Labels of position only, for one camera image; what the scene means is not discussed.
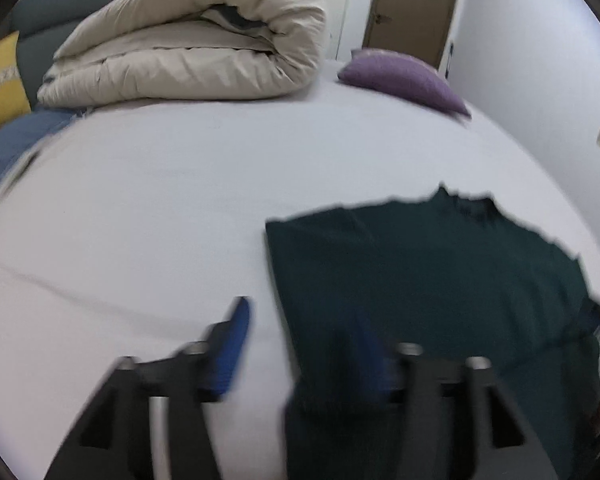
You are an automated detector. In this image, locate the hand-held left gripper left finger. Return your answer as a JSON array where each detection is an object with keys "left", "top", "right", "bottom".
[{"left": 44, "top": 296, "right": 252, "bottom": 480}]

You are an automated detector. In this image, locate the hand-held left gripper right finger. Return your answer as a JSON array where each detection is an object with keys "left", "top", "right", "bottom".
[{"left": 350, "top": 310, "right": 561, "bottom": 480}]

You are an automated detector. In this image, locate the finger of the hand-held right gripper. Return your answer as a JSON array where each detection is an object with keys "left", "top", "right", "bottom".
[{"left": 577, "top": 299, "right": 600, "bottom": 347}]

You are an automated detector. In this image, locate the dark green sweater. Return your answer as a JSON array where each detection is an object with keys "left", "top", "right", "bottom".
[{"left": 265, "top": 185, "right": 600, "bottom": 480}]

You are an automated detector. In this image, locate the white bed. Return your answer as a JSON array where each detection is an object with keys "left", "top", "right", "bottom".
[{"left": 0, "top": 57, "right": 600, "bottom": 480}]

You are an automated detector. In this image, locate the purple pillow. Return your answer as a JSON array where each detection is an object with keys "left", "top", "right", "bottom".
[{"left": 337, "top": 48, "right": 473, "bottom": 120}]

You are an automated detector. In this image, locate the blue pillow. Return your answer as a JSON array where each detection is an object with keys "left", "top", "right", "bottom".
[{"left": 0, "top": 110, "right": 79, "bottom": 207}]

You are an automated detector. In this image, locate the beige rolled duvet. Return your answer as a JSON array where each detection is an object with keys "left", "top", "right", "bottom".
[{"left": 36, "top": 0, "right": 328, "bottom": 109}]

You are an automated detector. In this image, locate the yellow patterned pillow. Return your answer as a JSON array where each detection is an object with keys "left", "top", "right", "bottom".
[{"left": 0, "top": 31, "right": 33, "bottom": 141}]

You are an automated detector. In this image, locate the brown door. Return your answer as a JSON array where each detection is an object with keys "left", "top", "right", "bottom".
[{"left": 362, "top": 0, "right": 464, "bottom": 69}]

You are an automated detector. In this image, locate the white wardrobe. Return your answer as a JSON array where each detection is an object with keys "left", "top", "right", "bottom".
[{"left": 300, "top": 0, "right": 382, "bottom": 62}]

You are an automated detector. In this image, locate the grey padded headboard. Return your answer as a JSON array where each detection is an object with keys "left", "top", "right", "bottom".
[{"left": 10, "top": 0, "right": 127, "bottom": 107}]

